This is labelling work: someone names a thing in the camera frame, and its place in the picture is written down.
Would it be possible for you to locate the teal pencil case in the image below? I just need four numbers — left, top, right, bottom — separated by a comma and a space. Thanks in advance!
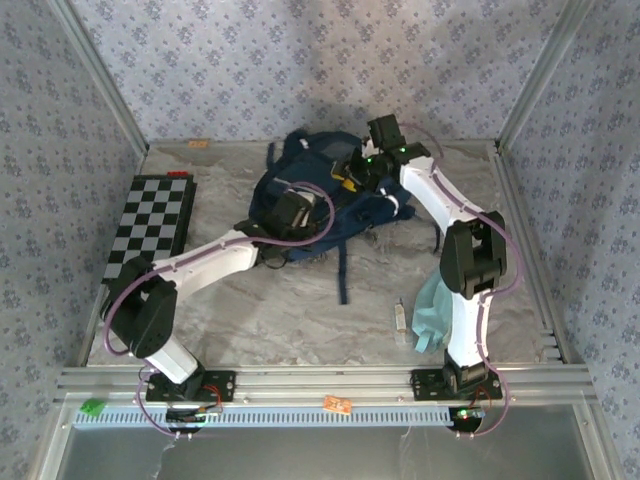
412, 272, 455, 356

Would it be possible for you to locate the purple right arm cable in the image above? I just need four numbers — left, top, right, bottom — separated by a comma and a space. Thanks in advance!
399, 122, 526, 441

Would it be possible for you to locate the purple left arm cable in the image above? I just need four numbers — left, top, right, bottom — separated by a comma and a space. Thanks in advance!
102, 182, 336, 440

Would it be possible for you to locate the aluminium frame post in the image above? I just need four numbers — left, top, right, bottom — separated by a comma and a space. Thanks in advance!
47, 0, 151, 154
494, 0, 599, 151

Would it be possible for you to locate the black and grey chessboard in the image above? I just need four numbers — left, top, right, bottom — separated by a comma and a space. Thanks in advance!
101, 173, 197, 286

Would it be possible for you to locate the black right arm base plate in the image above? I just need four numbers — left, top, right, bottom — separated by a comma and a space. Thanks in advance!
410, 368, 503, 402

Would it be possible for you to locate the aluminium mounting rail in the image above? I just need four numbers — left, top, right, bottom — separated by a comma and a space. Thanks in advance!
54, 364, 599, 406

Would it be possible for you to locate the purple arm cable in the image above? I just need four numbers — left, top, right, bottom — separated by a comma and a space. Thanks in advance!
399, 122, 526, 441
102, 182, 336, 440

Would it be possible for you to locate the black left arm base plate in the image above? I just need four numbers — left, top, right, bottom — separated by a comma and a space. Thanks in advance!
144, 368, 237, 402

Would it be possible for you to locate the clear glue tube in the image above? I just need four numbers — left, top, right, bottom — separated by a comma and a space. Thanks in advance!
393, 297, 409, 347

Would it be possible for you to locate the shiny metal panel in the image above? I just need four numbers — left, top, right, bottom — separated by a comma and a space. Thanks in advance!
39, 404, 616, 480

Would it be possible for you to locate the navy blue student backpack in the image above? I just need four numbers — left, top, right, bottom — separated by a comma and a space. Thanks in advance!
248, 128, 444, 306

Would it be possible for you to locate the aluminium side rail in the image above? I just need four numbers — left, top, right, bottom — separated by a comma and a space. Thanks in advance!
492, 144, 571, 364

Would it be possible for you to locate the grey slotted cable duct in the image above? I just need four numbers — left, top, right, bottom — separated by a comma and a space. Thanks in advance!
72, 405, 459, 429

